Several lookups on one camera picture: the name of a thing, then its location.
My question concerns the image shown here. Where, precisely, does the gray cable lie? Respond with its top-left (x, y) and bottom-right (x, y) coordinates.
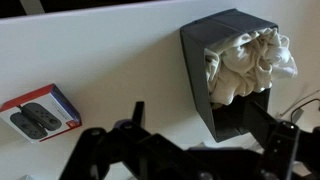
top-left (278, 88), bottom-right (320, 118)

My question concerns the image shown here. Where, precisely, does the game controller retail box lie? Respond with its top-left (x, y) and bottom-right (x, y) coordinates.
top-left (0, 83), bottom-right (83, 144)

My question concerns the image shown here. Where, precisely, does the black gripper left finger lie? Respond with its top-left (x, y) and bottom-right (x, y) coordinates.
top-left (59, 101), bottom-right (158, 180)

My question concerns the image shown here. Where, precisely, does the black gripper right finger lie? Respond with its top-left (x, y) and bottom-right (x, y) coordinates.
top-left (246, 101), bottom-right (320, 180)

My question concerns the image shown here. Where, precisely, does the gray fabric storage box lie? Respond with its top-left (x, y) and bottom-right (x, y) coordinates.
top-left (179, 8), bottom-right (279, 144)

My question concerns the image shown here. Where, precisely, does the black partition panel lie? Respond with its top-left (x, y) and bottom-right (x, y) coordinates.
top-left (0, 0), bottom-right (168, 19)

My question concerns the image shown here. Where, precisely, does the white cloth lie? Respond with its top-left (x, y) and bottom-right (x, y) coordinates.
top-left (203, 27), bottom-right (299, 107)

